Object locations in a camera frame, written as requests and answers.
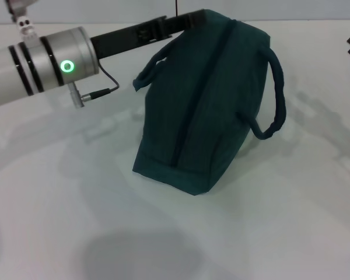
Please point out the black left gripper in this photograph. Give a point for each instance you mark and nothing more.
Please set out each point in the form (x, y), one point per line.
(116, 41)

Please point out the dark teal insulated lunch bag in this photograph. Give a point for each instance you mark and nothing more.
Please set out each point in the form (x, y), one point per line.
(207, 102)

